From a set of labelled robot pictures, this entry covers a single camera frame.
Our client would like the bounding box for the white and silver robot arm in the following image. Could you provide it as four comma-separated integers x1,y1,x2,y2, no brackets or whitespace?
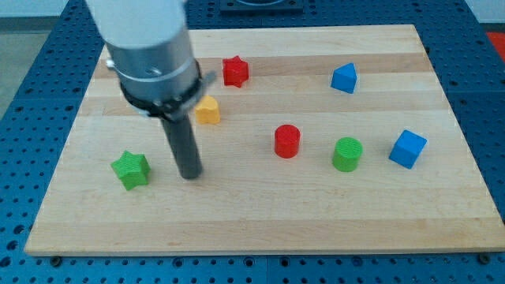
86,0,216,121

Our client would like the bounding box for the red cylinder block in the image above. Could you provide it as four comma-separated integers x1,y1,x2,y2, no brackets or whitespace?
274,125,301,159

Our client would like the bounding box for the yellow heart block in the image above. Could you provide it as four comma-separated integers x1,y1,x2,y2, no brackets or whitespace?
195,95,221,125

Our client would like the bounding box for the red star block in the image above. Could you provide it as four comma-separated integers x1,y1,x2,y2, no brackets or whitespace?
223,56,249,88

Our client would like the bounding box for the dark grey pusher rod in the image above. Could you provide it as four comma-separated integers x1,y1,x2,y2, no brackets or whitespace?
161,115,203,180

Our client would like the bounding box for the light wooden board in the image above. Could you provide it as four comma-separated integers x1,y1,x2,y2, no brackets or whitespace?
24,24,504,256

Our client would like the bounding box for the green cylinder block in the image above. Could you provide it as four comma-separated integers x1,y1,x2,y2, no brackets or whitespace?
332,136,363,172

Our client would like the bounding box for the blue triangular prism block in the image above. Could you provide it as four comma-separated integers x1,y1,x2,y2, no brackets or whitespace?
330,62,357,94

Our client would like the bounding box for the green star block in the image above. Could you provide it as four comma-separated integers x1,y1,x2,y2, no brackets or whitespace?
110,151,151,191

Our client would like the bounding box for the blue cube block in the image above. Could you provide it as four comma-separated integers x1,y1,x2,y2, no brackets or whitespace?
389,129,428,170

